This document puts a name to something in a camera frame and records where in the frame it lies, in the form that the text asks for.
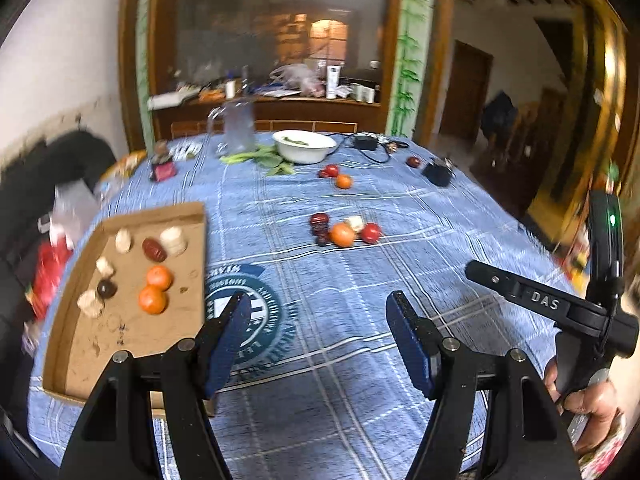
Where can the pink box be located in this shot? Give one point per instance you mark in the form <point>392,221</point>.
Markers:
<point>162,171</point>

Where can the crumpled clear plastic bag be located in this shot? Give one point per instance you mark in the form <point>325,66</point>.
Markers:
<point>75,210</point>

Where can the small pale ridged chunk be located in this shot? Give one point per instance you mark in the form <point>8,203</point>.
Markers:
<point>90,302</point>

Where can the black power adapter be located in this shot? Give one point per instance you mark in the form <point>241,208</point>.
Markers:
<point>365,141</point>

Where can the smooth red date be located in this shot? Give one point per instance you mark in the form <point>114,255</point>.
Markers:
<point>412,161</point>

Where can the blue plaid tablecloth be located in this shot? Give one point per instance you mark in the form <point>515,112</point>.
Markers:
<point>325,285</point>

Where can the red tomato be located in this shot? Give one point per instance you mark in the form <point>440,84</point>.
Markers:
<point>331,170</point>
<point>371,232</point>

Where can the white enamel bowl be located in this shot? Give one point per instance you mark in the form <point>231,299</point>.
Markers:
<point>305,146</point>

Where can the white packets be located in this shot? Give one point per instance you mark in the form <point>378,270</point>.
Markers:
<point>186,149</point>

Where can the white garlic piece centre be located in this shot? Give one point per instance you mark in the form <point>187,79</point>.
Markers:
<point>355,222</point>

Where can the black sofa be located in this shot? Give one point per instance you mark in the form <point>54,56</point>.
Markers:
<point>50,175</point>

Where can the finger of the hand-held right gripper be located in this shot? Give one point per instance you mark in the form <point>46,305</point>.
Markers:
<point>520,294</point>

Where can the white cup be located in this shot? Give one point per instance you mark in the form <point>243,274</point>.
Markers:
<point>230,89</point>

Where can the large pale ridged chunk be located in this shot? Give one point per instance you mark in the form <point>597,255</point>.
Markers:
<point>173,241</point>

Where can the small dark red date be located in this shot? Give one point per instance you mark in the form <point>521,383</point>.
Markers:
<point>319,220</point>

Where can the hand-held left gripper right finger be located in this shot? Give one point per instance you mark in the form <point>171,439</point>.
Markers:
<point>412,345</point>

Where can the dark brown round chestnut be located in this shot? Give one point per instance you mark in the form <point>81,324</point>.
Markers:
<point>106,287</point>

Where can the gold framed panel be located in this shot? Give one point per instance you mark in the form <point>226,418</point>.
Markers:
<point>600,110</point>

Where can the brown-skinned pale chunk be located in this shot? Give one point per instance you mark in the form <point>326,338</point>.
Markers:
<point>105,266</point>
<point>123,240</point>

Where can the white lotion tube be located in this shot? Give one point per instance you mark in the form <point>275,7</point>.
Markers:
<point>332,82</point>

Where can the black jacket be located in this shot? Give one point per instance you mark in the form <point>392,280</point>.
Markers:
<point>500,115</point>

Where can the small brown jar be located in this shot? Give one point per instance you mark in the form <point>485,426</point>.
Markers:
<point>161,150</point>

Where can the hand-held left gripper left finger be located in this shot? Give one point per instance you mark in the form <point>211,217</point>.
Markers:
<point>227,345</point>

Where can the small brown trinket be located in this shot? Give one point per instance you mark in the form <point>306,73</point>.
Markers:
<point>392,146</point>

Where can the dark purple plum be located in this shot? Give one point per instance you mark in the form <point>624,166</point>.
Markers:
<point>322,238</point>

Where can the yellow snack packet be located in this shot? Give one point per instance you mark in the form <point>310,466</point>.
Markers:
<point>125,162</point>

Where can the clear plastic pitcher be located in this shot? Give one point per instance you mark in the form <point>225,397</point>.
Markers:
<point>239,125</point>

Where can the person's right hand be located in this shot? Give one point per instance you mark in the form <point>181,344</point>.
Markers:
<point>590,410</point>

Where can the orange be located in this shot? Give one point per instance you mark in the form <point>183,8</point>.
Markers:
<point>152,299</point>
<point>342,235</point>
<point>343,181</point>
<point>159,277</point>

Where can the shallow cardboard tray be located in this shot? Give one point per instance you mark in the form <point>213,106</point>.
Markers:
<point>125,330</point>

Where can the red snack bag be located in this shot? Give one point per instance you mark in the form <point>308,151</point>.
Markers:
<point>47,270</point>

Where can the brown wooden door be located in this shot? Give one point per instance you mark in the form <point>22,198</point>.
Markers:
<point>470,90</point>

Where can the black cylindrical device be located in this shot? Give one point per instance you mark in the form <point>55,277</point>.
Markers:
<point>437,172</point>

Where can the green bamboo painting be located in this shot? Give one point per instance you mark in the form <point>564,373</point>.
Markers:
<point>410,60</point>

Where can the green leafy vegetable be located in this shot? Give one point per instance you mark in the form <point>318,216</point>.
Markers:
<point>260,160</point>

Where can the large wrinkled red date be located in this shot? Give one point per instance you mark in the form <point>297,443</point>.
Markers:
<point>153,249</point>

